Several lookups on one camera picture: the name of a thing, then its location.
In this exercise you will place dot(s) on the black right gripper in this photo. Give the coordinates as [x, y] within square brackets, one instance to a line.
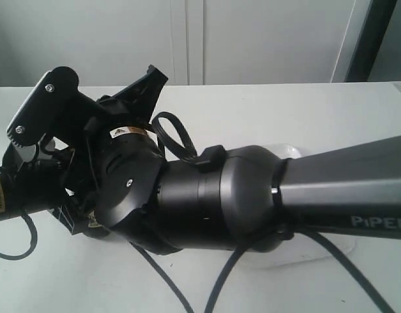
[117, 160]

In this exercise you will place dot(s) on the soy sauce bottle gold cap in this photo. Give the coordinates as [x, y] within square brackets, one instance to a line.
[93, 229]

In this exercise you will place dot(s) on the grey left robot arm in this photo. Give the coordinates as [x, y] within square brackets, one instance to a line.
[8, 195]

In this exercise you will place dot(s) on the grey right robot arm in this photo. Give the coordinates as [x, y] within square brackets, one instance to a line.
[222, 199]

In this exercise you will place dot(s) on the white rectangular plastic tray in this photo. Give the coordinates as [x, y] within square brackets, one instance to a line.
[297, 250]

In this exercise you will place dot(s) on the dark vertical post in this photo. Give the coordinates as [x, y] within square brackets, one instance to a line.
[369, 41]

